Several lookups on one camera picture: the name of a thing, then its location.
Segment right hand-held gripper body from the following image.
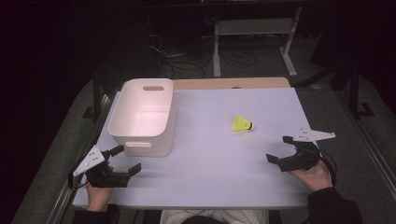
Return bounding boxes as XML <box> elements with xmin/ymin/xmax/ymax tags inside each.
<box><xmin>277</xmin><ymin>128</ymin><xmax>337</xmax><ymax>173</ymax></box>

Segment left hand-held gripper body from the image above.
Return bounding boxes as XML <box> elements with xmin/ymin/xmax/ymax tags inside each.
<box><xmin>72</xmin><ymin>145</ymin><xmax>131</xmax><ymax>189</ymax></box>

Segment white plastic storage bin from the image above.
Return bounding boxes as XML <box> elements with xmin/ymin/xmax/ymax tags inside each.
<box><xmin>107</xmin><ymin>77</ymin><xmax>177</xmax><ymax>158</ymax></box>

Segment yellow shuttlecock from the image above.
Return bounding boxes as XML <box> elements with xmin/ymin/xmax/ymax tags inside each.
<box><xmin>231</xmin><ymin>113</ymin><xmax>254</xmax><ymax>133</ymax></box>

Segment person's right hand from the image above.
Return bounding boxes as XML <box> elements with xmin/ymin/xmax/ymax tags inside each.
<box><xmin>287</xmin><ymin>160</ymin><xmax>334</xmax><ymax>192</ymax></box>

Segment person's left hand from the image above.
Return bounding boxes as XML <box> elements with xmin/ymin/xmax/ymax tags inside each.
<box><xmin>85</xmin><ymin>181</ymin><xmax>115</xmax><ymax>213</ymax></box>

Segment black metal stand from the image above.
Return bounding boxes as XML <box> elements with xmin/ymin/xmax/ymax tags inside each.
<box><xmin>298</xmin><ymin>58</ymin><xmax>375</xmax><ymax>121</ymax></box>

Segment person's lap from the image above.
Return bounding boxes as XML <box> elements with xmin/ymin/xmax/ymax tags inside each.
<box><xmin>160</xmin><ymin>208</ymin><xmax>271</xmax><ymax>224</ymax></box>

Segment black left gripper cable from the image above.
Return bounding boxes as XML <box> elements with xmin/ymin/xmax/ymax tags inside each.
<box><xmin>67</xmin><ymin>167</ymin><xmax>90</xmax><ymax>190</ymax></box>

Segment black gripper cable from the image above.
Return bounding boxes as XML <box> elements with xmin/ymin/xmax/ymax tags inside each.
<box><xmin>318</xmin><ymin>150</ymin><xmax>339</xmax><ymax>188</ymax></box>
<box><xmin>67</xmin><ymin>167</ymin><xmax>90</xmax><ymax>190</ymax></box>

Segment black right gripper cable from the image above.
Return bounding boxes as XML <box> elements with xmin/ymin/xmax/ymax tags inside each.
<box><xmin>318</xmin><ymin>150</ymin><xmax>339</xmax><ymax>188</ymax></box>

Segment black floor cables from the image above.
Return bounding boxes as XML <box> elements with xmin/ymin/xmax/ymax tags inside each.
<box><xmin>145</xmin><ymin>17</ymin><xmax>260</xmax><ymax>79</ymax></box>

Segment white metal desk frame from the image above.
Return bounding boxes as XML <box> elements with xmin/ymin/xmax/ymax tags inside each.
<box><xmin>212</xmin><ymin>6</ymin><xmax>304</xmax><ymax>78</ymax></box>

